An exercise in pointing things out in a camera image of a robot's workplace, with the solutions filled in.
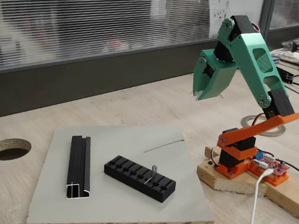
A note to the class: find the long black frame profile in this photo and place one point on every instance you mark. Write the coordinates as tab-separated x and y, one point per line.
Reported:
286	75

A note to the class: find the adhesive tape roll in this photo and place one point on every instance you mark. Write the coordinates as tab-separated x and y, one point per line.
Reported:
246	122

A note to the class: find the wooden base block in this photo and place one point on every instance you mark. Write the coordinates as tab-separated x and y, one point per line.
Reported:
236	186

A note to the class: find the red controller board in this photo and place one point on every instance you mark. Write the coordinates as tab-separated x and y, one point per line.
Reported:
276	168

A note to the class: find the long wooden plank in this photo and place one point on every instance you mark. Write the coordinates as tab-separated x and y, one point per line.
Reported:
295	194

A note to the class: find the blue card stack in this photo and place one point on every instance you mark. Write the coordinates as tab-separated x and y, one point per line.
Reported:
276	58

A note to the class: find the black slotted rack block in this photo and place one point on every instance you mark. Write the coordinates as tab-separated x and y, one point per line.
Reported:
124	174

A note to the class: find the printed paper sheet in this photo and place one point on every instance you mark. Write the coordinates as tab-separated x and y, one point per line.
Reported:
218	14

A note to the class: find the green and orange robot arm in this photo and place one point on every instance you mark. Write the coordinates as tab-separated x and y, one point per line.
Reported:
251	47

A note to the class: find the black aluminium profile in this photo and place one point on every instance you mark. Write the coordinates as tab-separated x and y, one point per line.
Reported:
72	163

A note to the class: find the grey chipboard panel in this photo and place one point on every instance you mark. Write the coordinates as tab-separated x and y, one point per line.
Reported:
122	212

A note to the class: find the small metal bracket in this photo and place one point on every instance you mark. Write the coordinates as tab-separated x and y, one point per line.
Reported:
154	170

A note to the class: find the grey window blinds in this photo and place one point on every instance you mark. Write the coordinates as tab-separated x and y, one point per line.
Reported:
94	23

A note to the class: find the orange controller board tray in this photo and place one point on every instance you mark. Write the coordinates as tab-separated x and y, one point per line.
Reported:
275	180

